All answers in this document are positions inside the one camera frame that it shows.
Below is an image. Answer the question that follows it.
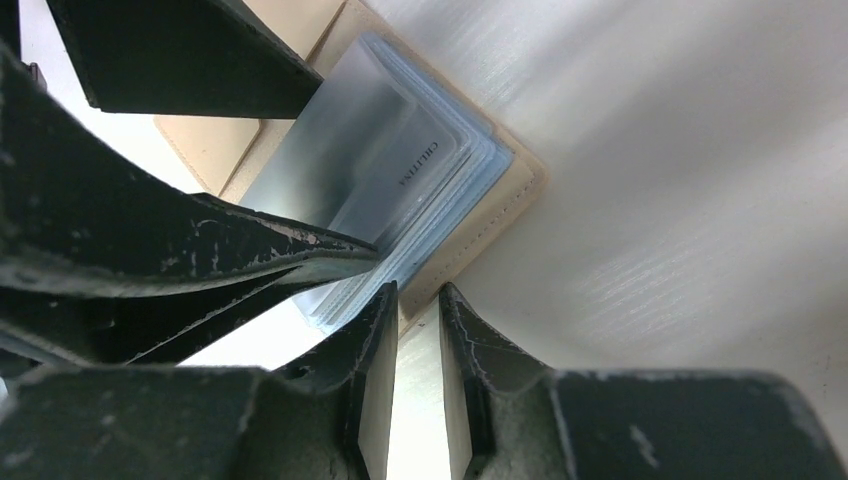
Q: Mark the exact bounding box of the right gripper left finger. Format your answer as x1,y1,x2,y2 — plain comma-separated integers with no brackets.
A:
1,283,398,479

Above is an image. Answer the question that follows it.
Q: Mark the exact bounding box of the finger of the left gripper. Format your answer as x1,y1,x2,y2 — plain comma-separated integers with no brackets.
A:
48,0,323,119
1,48,377,366

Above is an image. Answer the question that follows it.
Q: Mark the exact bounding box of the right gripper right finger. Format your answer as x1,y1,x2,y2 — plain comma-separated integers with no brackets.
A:
438,284,847,479

